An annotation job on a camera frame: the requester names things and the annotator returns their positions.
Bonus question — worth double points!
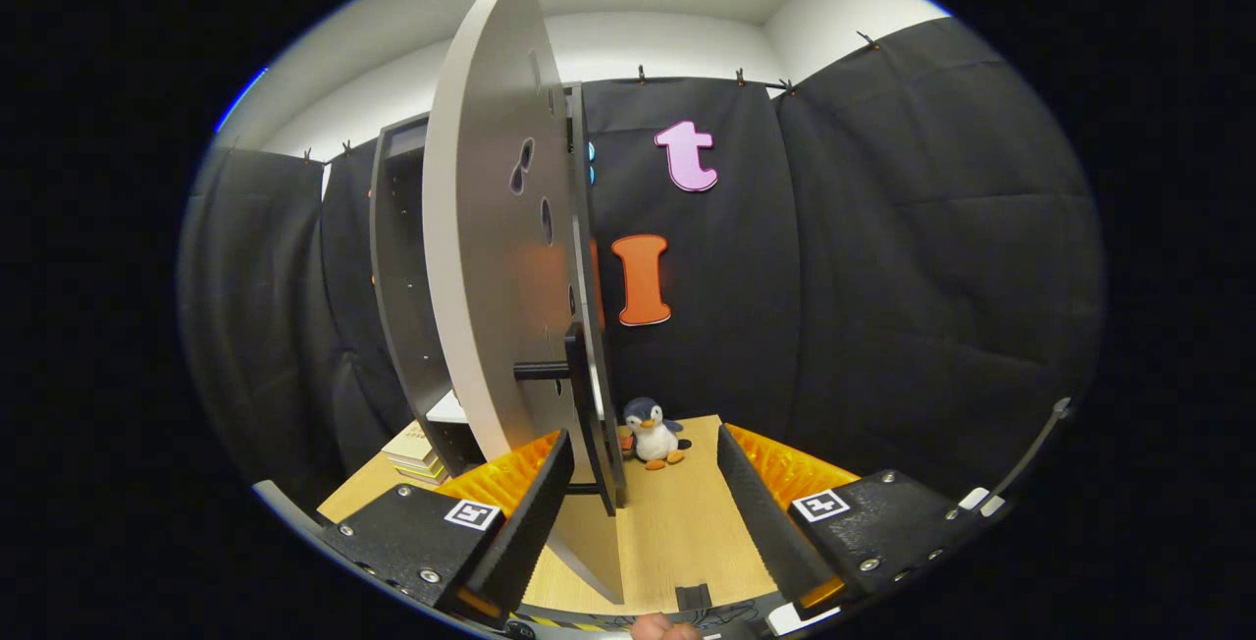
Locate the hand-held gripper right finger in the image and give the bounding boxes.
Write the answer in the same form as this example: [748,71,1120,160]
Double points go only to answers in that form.
[716,422,992,621]

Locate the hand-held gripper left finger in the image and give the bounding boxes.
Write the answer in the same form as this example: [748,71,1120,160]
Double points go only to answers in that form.
[319,427,577,626]

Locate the beige shoe cabinet door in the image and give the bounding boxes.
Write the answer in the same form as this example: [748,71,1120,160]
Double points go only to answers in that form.
[422,0,629,607]

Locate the beige cover book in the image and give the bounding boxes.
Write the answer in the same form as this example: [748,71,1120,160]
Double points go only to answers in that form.
[383,422,438,459]

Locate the penguin plush toy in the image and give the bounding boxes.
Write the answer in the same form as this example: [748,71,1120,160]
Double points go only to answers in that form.
[620,397,693,471]

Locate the black backdrop cloth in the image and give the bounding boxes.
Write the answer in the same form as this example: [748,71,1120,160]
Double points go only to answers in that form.
[177,17,1108,513]

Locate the row of black clips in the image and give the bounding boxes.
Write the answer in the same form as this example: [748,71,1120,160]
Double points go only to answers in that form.
[299,29,879,162]

